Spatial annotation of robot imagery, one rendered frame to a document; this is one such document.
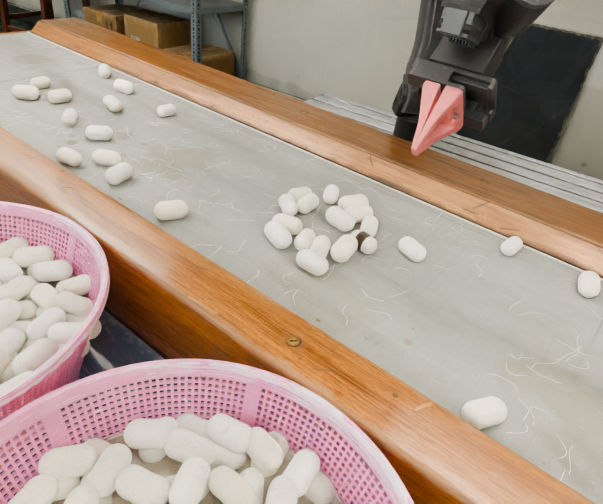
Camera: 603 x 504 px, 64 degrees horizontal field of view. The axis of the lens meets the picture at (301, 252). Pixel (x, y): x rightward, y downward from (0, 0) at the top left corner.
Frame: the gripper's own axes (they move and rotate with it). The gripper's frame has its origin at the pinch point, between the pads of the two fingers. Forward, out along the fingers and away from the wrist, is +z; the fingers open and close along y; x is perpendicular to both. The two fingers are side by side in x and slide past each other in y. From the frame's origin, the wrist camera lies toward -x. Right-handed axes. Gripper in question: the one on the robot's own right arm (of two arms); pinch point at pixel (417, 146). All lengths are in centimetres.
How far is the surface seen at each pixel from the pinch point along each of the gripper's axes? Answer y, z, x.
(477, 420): 19.6, 24.2, -12.2
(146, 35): -229, -72, 122
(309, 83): -143, -99, 161
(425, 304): 11.0, 17.1, -4.3
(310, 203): -6.3, 12.6, -2.6
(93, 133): -37.3, 18.3, -7.2
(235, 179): -17.8, 13.8, -1.6
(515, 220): 12.6, 0.7, 7.3
